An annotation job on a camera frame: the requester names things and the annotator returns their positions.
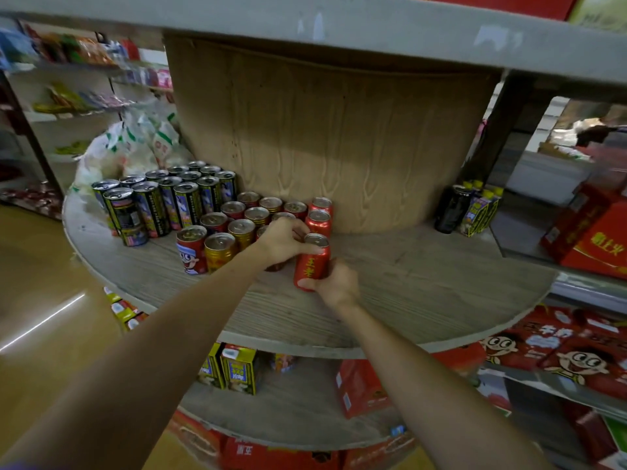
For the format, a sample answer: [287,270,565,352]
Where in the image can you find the red porridge print carton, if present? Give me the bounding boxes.
[223,435,344,470]
[169,411,226,465]
[342,435,417,470]

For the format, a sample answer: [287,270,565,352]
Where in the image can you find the person's right forearm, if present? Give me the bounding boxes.
[338,298,555,470]

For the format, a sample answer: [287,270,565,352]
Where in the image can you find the person's right hand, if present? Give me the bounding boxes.
[297,258,362,309]

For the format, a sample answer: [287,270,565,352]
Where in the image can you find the black can by column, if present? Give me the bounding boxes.
[434,184,474,234]

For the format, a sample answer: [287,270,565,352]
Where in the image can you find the person's left hand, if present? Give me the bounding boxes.
[254,217,324,270]

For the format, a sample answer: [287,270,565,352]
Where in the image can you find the group of red packets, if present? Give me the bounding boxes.
[0,161,65,221]

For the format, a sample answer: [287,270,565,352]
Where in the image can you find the person's left forearm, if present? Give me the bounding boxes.
[0,249,275,470]

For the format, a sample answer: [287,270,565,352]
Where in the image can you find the group of tall blue-yellow cans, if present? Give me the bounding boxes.
[91,160,238,248]

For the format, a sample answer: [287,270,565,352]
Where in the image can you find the round wooden shelf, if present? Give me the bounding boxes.
[0,0,627,468]

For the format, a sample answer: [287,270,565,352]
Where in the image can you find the yellow green bottle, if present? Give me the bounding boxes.
[460,180,504,238]

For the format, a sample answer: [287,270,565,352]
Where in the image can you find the row of mixed colour packets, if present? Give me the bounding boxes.
[0,23,143,69]

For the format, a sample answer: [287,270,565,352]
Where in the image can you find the small green-top box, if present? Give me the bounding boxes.
[563,401,627,470]
[472,369,513,416]

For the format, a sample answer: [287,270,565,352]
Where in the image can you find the red and gold shelf cans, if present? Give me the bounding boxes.
[176,190,310,275]

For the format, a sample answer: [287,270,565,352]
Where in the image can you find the pile of yellow snack packets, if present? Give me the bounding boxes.
[31,82,123,157]

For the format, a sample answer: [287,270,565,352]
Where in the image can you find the red yellow-print carton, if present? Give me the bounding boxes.
[538,183,627,281]

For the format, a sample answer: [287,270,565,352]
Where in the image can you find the large red gift carton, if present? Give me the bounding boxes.
[387,0,581,20]

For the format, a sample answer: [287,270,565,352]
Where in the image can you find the row of yellow orange cartons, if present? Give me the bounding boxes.
[103,287,297,396]

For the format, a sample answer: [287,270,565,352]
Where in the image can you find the rows of colourful packets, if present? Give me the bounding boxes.
[115,65,175,91]

